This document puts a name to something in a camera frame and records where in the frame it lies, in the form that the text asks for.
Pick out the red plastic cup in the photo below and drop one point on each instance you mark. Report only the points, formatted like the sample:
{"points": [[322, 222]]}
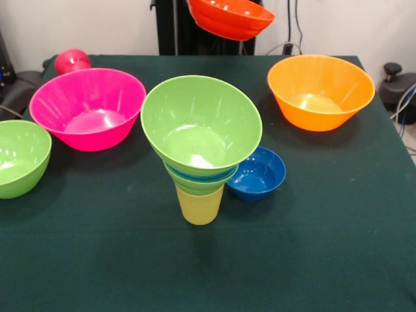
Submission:
{"points": [[71, 61]]}

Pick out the small green plastic bowl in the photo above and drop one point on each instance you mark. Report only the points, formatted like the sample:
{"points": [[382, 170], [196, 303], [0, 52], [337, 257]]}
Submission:
{"points": [[201, 188]]}

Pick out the red-orange plastic bowl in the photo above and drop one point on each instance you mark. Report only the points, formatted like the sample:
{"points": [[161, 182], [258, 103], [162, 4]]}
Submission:
{"points": [[230, 22]]}

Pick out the large orange plastic bowl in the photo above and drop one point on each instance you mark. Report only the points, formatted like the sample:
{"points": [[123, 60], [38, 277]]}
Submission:
{"points": [[321, 91]]}

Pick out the black power adapter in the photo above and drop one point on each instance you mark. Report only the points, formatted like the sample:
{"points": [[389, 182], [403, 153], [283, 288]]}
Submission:
{"points": [[287, 48]]}

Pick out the light blue plastic bowl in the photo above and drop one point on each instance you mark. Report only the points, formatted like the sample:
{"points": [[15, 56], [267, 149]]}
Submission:
{"points": [[201, 178]]}

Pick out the large pink plastic bowl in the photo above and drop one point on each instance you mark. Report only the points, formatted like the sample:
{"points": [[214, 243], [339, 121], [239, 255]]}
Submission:
{"points": [[87, 110]]}

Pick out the dark blue plastic bowl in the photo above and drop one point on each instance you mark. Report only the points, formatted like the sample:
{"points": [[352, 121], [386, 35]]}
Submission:
{"points": [[260, 182]]}

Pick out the black computer tower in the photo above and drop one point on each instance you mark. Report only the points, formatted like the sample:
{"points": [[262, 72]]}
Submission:
{"points": [[5, 65]]}

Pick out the dark green tablecloth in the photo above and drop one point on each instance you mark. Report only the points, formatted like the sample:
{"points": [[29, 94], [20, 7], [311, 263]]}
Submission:
{"points": [[130, 260]]}

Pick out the yellow plastic cup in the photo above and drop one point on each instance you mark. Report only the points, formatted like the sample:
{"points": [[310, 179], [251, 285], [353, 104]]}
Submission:
{"points": [[200, 209]]}

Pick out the large green plastic bowl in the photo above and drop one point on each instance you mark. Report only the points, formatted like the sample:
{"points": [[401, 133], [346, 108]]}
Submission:
{"points": [[19, 162], [195, 113]]}

